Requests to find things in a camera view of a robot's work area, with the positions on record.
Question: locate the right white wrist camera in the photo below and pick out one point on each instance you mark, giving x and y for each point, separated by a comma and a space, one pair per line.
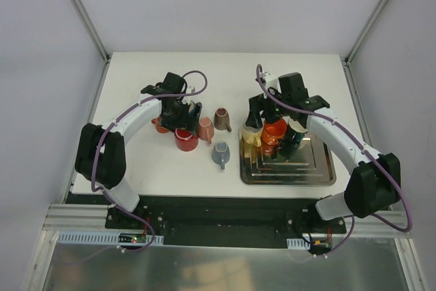
269, 80

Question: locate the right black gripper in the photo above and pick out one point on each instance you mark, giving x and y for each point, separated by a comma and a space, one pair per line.
270, 112

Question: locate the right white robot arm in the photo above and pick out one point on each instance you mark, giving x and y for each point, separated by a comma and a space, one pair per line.
374, 178

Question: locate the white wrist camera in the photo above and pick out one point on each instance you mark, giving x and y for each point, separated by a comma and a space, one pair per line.
269, 80
191, 91

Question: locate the left white cable duct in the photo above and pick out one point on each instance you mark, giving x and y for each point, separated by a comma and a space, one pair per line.
108, 238

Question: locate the left aluminium frame post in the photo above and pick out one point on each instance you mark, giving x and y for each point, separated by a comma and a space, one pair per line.
90, 29

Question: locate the red mug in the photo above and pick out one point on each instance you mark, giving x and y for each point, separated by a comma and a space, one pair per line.
185, 140

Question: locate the bright orange mug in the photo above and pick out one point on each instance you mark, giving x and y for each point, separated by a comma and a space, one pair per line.
274, 132

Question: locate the right white cable duct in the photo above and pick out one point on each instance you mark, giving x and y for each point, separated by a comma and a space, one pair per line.
302, 244

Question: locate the aluminium frame post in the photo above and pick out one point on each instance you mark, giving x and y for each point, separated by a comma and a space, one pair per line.
366, 30
90, 29

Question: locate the yellow mug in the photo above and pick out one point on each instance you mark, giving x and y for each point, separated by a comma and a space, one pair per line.
252, 135

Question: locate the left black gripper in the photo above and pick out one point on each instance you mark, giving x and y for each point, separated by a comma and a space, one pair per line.
186, 117

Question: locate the blue ribbed mug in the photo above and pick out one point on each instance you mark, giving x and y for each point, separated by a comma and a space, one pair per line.
194, 108

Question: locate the brown striped mug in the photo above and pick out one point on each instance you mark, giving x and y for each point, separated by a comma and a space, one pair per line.
222, 120

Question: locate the white cable duct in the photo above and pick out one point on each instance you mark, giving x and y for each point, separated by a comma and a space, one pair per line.
108, 238
302, 244

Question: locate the steel baking tray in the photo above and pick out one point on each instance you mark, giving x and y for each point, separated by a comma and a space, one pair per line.
310, 164

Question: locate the right aluminium frame post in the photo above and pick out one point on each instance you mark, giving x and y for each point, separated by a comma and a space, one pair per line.
366, 30

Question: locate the dark green mug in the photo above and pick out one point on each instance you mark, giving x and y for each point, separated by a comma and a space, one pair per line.
294, 135

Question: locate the small orange cup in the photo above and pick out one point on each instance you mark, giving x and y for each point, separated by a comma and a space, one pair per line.
158, 126

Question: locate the pink mug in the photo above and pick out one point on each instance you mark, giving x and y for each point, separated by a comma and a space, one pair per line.
206, 129

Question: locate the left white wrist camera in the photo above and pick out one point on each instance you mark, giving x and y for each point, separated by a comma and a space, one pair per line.
191, 91

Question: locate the grey-blue mug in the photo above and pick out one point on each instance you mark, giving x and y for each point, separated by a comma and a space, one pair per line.
221, 154

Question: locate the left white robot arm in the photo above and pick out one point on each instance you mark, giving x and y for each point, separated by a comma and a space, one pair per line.
101, 157

